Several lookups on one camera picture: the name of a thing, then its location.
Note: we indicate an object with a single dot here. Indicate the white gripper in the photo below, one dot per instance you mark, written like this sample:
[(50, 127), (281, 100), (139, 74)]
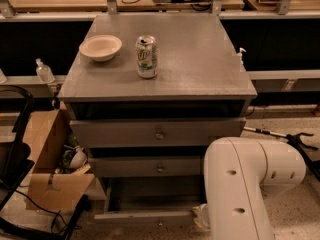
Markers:
[(202, 216)]

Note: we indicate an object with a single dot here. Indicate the grey bottom drawer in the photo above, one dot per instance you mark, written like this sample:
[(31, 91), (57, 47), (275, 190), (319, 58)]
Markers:
[(151, 200)]

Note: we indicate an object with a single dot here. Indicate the grey drawer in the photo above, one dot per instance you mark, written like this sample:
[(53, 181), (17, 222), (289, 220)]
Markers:
[(151, 200), (152, 132), (147, 166)]

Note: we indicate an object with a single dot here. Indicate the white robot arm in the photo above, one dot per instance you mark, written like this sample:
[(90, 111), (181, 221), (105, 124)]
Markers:
[(239, 173)]

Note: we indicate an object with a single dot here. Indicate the grey middle drawer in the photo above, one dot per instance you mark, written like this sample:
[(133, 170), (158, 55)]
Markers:
[(147, 166)]

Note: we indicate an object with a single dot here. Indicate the grey top drawer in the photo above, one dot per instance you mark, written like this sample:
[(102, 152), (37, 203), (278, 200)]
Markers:
[(152, 132)]

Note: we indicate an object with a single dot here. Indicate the grey drawer cabinet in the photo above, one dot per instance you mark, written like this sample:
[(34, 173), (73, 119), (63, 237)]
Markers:
[(199, 76)]

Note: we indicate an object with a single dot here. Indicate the black stand with metal rod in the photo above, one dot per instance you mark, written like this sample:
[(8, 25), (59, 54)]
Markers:
[(296, 142)]

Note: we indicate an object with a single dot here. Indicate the white cup in box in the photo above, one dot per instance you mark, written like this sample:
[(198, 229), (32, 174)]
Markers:
[(78, 158)]

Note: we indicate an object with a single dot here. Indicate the white pump bottle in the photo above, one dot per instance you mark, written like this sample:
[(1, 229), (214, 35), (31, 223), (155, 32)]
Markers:
[(241, 54)]

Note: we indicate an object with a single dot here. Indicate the green white soda can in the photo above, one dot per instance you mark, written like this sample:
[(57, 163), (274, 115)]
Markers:
[(146, 56)]

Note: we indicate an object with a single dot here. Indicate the brown cardboard box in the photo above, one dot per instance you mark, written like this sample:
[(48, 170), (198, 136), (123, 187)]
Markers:
[(46, 135)]

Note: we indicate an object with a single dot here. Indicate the white bowl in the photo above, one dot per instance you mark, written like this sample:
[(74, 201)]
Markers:
[(100, 48)]

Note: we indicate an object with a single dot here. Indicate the clear sanitizer bottle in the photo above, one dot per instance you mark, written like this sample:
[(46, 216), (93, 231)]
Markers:
[(44, 72)]

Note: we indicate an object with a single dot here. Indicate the wooden desk right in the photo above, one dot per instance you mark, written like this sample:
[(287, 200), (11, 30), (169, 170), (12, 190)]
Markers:
[(294, 5)]

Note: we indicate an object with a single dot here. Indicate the black chair frame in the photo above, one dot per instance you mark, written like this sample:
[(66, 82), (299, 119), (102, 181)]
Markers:
[(14, 167)]

